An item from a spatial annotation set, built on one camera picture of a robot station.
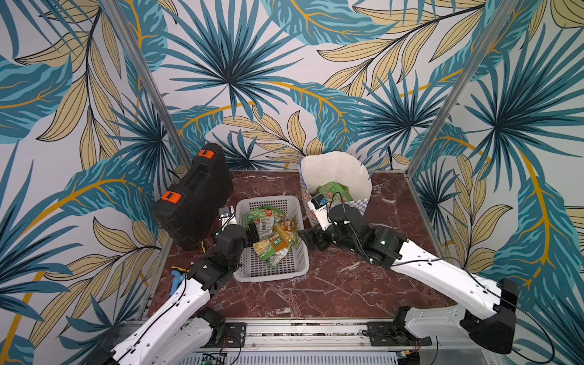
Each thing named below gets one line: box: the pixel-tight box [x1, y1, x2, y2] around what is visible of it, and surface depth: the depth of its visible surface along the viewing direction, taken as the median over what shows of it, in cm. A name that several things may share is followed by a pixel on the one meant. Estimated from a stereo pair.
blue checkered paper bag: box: [298, 151, 372, 226], surface depth 92 cm
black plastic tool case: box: [153, 143, 233, 251], surface depth 83 cm
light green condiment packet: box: [315, 180, 353, 201], surface depth 105 cm
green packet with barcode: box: [252, 238, 289, 269], surface depth 89 cm
